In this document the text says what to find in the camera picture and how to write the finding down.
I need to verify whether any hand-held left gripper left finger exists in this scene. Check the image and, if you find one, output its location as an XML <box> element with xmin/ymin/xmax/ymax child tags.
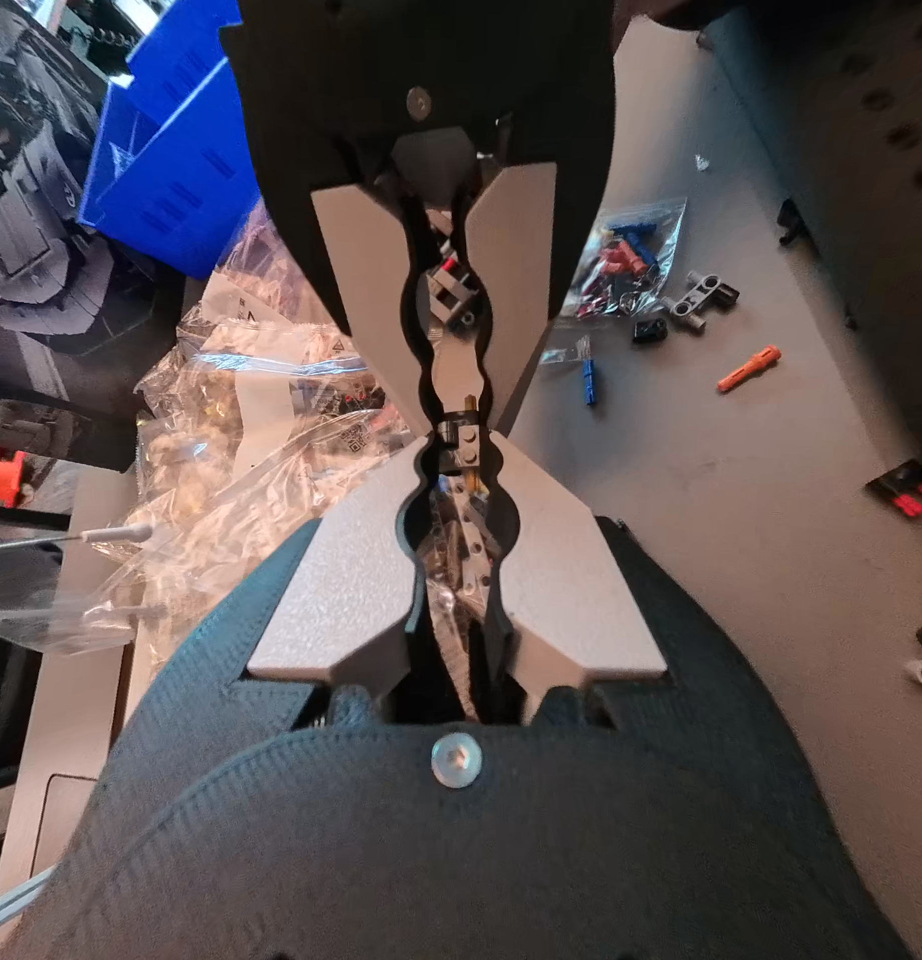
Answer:
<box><xmin>245</xmin><ymin>435</ymin><xmax>463</xmax><ymax>726</ymax></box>

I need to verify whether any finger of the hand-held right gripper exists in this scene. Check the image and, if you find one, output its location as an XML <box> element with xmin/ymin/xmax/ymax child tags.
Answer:
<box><xmin>309</xmin><ymin>182</ymin><xmax>441</xmax><ymax>440</ymax></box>
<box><xmin>464</xmin><ymin>162</ymin><xmax>561</xmax><ymax>435</ymax></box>

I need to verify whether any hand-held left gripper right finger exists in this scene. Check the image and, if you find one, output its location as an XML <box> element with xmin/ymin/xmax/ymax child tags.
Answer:
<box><xmin>482</xmin><ymin>432</ymin><xmax>670</xmax><ymax>724</ymax></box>

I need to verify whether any dark grey lego chassis frame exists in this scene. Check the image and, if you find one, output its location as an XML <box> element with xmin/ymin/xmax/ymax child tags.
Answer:
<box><xmin>423</xmin><ymin>206</ymin><xmax>486</xmax><ymax>335</ymax></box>

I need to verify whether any small clear bag of pins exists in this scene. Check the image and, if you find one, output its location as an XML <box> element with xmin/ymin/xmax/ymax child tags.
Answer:
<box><xmin>560</xmin><ymin>196</ymin><xmax>689</xmax><ymax>320</ymax></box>

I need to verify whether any pile of clear parts bags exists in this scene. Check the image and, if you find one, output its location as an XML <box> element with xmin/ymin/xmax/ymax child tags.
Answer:
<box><xmin>0</xmin><ymin>202</ymin><xmax>432</xmax><ymax>654</ymax></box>

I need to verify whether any grey block with yellow pins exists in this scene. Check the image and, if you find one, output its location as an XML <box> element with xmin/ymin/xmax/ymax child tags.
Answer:
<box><xmin>434</xmin><ymin>393</ymin><xmax>488</xmax><ymax>496</ymax></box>

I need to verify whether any orange lego pin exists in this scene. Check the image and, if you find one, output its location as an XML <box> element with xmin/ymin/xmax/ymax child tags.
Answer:
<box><xmin>716</xmin><ymin>345</ymin><xmax>783</xmax><ymax>394</ymax></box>

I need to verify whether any dark lego set box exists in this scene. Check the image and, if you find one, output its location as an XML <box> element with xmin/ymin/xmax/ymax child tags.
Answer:
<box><xmin>0</xmin><ymin>0</ymin><xmax>199</xmax><ymax>474</ymax></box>

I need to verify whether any clear bag of mixed pieces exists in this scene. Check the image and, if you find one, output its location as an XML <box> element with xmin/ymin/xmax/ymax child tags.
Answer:
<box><xmin>423</xmin><ymin>480</ymin><xmax>507</xmax><ymax>601</ymax></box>

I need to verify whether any dark grey beam with pins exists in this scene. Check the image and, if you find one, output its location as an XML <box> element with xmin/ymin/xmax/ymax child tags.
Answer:
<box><xmin>665</xmin><ymin>270</ymin><xmax>741</xmax><ymax>333</ymax></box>

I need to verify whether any blue plastic bin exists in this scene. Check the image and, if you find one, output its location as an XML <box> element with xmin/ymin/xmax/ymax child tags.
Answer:
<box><xmin>127</xmin><ymin>0</ymin><xmax>244</xmax><ymax>95</ymax></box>
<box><xmin>78</xmin><ymin>60</ymin><xmax>263</xmax><ymax>280</ymax></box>

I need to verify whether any orange plastic cone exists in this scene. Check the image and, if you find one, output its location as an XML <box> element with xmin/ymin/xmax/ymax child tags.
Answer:
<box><xmin>0</xmin><ymin>441</ymin><xmax>28</xmax><ymax>510</ymax></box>

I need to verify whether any wire page holder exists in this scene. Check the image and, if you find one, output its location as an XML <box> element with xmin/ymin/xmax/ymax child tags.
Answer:
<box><xmin>0</xmin><ymin>523</ymin><xmax>154</xmax><ymax>556</ymax></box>

